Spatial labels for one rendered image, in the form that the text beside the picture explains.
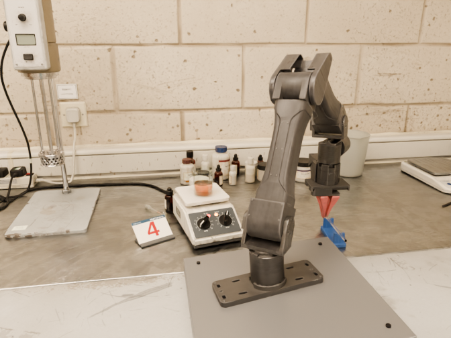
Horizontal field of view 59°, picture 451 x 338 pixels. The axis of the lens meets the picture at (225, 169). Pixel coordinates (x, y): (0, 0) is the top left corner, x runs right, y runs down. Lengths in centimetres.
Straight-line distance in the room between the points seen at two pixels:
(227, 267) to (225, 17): 90
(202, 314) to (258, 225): 18
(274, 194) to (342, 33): 97
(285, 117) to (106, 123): 85
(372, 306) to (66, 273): 61
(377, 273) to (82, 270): 63
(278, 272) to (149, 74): 91
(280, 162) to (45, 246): 61
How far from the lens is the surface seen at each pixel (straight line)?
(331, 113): 94
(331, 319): 70
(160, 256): 95
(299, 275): 78
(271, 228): 70
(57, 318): 82
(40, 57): 108
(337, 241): 100
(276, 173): 72
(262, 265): 72
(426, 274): 98
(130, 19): 142
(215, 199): 101
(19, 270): 99
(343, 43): 158
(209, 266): 84
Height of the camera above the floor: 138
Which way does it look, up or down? 19 degrees down
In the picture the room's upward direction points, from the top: straight up
